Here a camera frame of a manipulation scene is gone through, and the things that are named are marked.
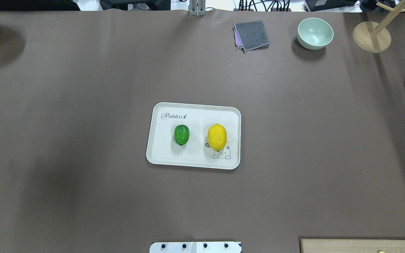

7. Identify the yellow lemon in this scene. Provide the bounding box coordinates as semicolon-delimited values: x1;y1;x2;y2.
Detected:
208;123;227;151

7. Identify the green lime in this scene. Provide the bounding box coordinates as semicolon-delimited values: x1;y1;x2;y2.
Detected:
173;124;190;146

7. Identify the white rabbit print tray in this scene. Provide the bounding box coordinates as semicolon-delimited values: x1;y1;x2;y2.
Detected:
146;102;241;170

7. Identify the purple folded cloth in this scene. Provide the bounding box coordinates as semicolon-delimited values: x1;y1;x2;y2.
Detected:
233;28;243;50

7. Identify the grey folded cloth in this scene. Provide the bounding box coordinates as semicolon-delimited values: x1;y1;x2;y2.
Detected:
233;20;270;52

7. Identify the mint green bowl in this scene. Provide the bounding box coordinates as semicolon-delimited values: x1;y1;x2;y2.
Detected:
297;18;334;50

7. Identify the wooden cutting board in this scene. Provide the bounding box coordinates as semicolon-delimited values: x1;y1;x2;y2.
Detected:
300;239;405;253

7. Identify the wooden mug tree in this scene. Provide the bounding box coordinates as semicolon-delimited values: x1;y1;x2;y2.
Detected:
353;0;405;53

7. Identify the aluminium frame post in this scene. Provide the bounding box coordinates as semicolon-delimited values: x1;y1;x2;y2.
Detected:
188;0;206;16

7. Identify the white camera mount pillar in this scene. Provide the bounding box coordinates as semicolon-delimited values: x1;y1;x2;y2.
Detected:
149;241;242;253

